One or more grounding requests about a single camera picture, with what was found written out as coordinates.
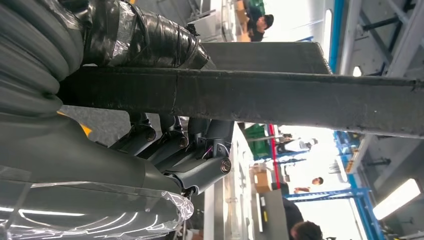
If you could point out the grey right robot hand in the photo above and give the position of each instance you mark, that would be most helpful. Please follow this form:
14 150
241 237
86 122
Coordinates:
82 165

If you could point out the blue metal frame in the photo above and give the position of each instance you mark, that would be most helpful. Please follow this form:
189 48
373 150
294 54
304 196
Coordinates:
361 198

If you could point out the person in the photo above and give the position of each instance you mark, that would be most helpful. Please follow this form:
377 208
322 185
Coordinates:
304 232
256 30
294 145
317 181

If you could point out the green box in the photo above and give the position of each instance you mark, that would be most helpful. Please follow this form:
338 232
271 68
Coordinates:
258 142

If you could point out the brown cardboard box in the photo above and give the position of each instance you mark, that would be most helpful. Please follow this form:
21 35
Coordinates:
262 180

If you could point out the white ceiling light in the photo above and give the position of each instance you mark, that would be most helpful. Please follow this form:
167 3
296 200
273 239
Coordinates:
356 71
327 33
396 198

